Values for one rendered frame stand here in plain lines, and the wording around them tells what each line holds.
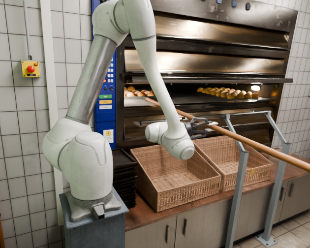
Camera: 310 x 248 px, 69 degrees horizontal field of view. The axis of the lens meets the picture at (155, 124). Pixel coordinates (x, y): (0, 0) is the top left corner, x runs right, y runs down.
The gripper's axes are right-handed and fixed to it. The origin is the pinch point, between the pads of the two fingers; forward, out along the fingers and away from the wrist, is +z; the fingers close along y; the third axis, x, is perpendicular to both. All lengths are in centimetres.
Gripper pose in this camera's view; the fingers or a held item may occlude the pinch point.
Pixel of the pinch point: (211, 126)
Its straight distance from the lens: 135.9
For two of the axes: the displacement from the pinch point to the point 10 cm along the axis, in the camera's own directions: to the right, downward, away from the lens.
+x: 4.5, 2.6, -8.6
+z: 8.9, -0.8, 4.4
